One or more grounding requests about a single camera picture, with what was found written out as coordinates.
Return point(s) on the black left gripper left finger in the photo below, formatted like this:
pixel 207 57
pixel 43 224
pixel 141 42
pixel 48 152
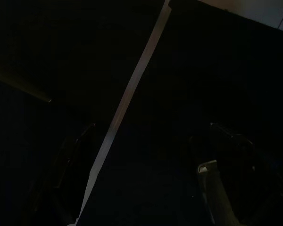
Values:
pixel 70 164

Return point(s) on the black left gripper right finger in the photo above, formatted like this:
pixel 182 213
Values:
pixel 245 179

